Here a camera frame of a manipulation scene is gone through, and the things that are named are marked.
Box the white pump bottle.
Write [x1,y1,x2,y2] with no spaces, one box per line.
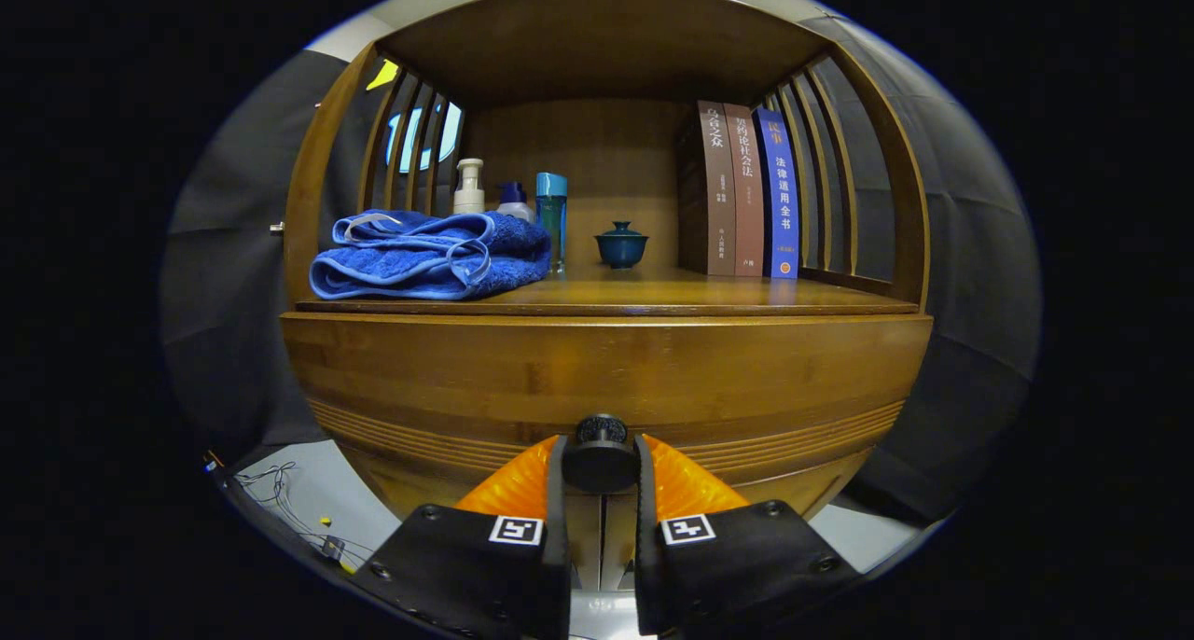
[453,158,486,216]

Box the blue book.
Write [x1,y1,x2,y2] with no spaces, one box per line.
[754,108,801,279]

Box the dark brown book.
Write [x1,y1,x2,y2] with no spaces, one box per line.
[678,100,738,277]

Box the blue lidded teacup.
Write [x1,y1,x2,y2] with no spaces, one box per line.
[594,221,649,270]

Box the folded blue towel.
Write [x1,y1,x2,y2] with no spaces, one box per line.
[309,209,553,301]

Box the wooden countertop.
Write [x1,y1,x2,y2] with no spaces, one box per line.
[297,265,920,317]

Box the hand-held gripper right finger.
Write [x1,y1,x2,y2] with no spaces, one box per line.
[634,433,864,639]

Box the wooden cabinet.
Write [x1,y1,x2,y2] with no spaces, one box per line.
[280,0,934,594]

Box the white bottle with blue cap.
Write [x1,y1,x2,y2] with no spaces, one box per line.
[496,182,536,223]

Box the reddish brown book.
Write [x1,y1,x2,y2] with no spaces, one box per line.
[723,104,766,277]

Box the teal slim bottle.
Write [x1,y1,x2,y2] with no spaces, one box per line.
[535,173,568,275]

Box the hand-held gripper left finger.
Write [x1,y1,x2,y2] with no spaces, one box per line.
[350,433,572,640]

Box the wooden drawer with black knob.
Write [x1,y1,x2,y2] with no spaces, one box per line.
[280,312,934,494]

